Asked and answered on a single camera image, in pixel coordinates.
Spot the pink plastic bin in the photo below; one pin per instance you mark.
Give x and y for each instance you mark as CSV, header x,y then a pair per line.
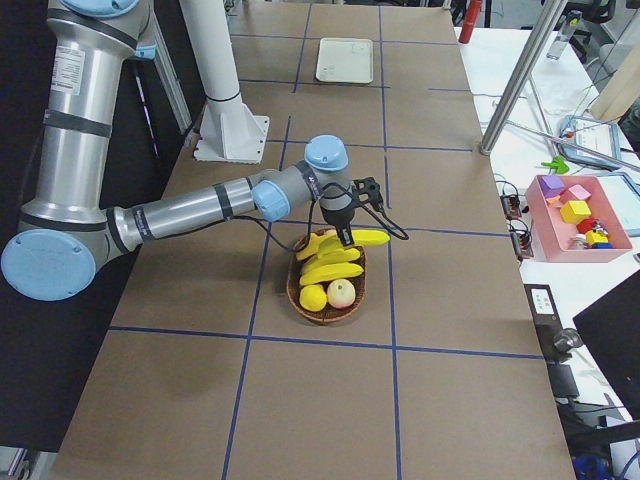
x,y
598,239

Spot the yellow toy cube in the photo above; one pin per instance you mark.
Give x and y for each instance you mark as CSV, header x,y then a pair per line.
x,y
575,211

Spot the tablet in blue case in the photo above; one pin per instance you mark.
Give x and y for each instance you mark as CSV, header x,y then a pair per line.
x,y
591,143

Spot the aluminium frame post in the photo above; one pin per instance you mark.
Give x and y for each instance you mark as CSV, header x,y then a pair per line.
x,y
530,54

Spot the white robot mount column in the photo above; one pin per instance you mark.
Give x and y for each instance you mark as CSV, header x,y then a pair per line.
x,y
229,131

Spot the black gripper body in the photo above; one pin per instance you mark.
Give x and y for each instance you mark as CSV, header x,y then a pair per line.
x,y
340,219

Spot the yellow pear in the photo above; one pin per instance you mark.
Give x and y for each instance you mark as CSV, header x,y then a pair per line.
x,y
313,298

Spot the black power adapter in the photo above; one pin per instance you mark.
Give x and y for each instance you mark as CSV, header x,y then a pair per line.
x,y
546,320

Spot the red bottle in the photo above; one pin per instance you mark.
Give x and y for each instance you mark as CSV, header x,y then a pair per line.
x,y
472,13

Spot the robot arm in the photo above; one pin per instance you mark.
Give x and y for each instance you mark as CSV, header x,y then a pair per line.
x,y
66,233

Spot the purple toy cube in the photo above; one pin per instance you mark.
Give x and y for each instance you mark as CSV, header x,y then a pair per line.
x,y
551,185

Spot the yellow banana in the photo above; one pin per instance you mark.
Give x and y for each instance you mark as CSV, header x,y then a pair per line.
x,y
370,237
333,257
330,273
318,243

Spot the white rectangular plate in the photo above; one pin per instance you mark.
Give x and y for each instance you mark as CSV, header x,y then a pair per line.
x,y
345,60

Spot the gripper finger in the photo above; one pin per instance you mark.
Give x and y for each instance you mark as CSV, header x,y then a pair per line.
x,y
344,235

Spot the red apple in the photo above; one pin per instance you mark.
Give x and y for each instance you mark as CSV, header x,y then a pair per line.
x,y
341,293

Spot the small circuit board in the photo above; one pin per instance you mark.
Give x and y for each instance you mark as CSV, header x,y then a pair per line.
x,y
511,206

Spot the clear water bottle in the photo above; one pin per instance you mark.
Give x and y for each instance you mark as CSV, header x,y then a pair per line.
x,y
564,35

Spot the green handled reacher tool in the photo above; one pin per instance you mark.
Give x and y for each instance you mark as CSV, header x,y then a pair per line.
x,y
556,166

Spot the brown wicker basket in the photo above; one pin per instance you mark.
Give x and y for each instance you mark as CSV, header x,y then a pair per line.
x,y
328,314

